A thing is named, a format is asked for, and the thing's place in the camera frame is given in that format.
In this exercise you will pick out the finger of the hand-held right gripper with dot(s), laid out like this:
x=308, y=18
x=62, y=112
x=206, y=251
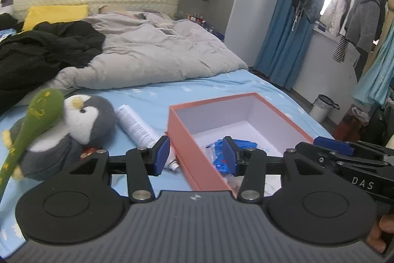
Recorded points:
x=334, y=146
x=323, y=156

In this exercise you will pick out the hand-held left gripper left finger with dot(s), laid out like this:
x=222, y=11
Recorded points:
x=161, y=155

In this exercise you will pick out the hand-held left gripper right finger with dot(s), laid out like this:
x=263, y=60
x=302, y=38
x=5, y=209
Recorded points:
x=229, y=155

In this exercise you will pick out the blue tissue pack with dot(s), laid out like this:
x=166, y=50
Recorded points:
x=220, y=155

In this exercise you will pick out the pink cardboard box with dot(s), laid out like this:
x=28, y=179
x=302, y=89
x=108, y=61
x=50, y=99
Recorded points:
x=184, y=142

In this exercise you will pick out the small clear bag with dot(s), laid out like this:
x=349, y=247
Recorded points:
x=234, y=184

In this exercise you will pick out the person's right hand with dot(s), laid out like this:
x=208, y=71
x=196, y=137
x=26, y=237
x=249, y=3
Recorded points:
x=383, y=229

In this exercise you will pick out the red basket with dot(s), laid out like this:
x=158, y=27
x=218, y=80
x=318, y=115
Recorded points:
x=349, y=130

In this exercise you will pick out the white printed tube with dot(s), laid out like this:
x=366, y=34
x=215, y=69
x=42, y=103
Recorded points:
x=135, y=127

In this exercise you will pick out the white trash bin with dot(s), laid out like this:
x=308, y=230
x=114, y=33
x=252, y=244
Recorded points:
x=321, y=109

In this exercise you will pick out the blue starred bed sheet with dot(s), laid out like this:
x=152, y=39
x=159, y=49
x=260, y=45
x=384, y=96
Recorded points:
x=147, y=96

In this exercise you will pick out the red foil packet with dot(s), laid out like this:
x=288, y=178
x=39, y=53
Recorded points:
x=87, y=153

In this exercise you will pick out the grey penguin plush toy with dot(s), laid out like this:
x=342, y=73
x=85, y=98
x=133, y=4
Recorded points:
x=92, y=121

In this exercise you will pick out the hanging teal garment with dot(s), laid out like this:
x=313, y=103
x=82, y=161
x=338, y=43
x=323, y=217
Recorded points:
x=377, y=78

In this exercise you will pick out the black white striped garment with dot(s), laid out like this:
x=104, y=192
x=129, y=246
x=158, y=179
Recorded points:
x=341, y=49

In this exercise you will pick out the grey comforter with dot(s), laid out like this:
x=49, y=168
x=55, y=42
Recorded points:
x=160, y=56

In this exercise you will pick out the blue curtain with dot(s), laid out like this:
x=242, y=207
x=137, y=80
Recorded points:
x=277, y=44

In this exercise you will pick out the magazine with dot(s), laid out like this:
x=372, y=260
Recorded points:
x=167, y=30

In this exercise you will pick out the green plush stick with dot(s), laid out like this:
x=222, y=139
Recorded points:
x=40, y=115

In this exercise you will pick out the grey wardrobe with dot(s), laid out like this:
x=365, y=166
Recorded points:
x=246, y=19

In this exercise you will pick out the hanging white jacket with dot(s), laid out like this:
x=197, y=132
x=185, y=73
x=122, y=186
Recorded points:
x=337, y=7

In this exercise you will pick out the row of small bottles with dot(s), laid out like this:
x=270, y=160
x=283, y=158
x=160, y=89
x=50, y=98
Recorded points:
x=196, y=18

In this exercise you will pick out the patterned pillow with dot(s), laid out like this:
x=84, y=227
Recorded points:
x=138, y=16

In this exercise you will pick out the hanging grey striped sweater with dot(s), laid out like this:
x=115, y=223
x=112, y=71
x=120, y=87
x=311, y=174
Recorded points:
x=367, y=4

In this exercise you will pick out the yellow pillow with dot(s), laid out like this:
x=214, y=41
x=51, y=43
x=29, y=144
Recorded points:
x=52, y=15

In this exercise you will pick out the blue patterned cloth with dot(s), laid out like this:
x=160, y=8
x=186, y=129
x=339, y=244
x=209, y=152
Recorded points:
x=6, y=34

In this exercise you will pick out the wall outlet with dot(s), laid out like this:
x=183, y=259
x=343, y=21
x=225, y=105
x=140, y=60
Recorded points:
x=6, y=1

